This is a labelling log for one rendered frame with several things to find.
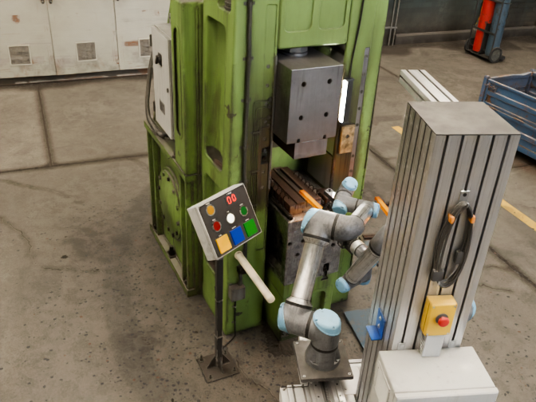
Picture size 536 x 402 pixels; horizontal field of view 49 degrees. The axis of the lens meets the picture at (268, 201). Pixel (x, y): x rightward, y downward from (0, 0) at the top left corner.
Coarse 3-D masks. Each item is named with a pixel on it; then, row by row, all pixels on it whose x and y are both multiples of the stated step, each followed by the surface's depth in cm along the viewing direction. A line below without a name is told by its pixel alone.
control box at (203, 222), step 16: (224, 192) 294; (240, 192) 301; (192, 208) 283; (224, 208) 292; (240, 208) 299; (208, 224) 284; (224, 224) 291; (240, 224) 298; (256, 224) 306; (208, 240) 284; (208, 256) 289
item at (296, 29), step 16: (288, 0) 285; (304, 0) 289; (320, 0) 291; (336, 0) 296; (288, 16) 289; (304, 16) 293; (320, 16) 297; (336, 16) 301; (288, 32) 292; (304, 32) 296; (320, 32) 300; (336, 32) 304; (288, 48) 297
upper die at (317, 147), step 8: (280, 144) 326; (288, 144) 317; (296, 144) 310; (304, 144) 312; (312, 144) 315; (320, 144) 317; (288, 152) 318; (296, 152) 313; (304, 152) 315; (312, 152) 317; (320, 152) 320
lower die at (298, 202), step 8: (288, 168) 366; (272, 176) 356; (280, 176) 356; (296, 176) 357; (272, 184) 349; (280, 184) 348; (288, 184) 348; (288, 192) 340; (296, 192) 340; (312, 192) 341; (280, 200) 339; (288, 200) 334; (296, 200) 332; (304, 200) 333; (320, 200) 337; (288, 208) 331; (296, 208) 332; (304, 208) 334
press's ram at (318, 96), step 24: (312, 48) 322; (288, 72) 291; (312, 72) 293; (336, 72) 299; (288, 96) 295; (312, 96) 300; (336, 96) 306; (288, 120) 301; (312, 120) 307; (336, 120) 314
